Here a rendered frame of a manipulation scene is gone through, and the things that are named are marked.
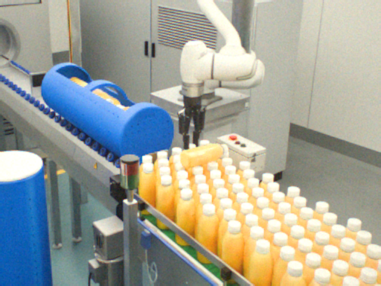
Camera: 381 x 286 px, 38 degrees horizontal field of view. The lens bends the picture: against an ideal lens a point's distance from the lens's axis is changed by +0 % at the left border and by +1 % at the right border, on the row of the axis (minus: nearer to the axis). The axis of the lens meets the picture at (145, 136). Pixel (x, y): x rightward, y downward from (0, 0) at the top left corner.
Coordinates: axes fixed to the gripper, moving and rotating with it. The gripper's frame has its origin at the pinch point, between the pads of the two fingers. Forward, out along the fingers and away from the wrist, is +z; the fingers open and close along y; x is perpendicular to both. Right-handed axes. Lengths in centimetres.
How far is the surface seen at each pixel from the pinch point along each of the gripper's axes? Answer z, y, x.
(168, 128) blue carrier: 1.0, -1.7, -18.9
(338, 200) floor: 112, -186, -60
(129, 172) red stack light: -10, 47, 29
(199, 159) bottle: -1.9, 10.3, 19.1
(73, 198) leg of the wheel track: 79, 4, -115
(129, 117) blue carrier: -8.0, 18.1, -19.8
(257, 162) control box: 7.7, -20.3, 18.5
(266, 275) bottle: 11, 26, 72
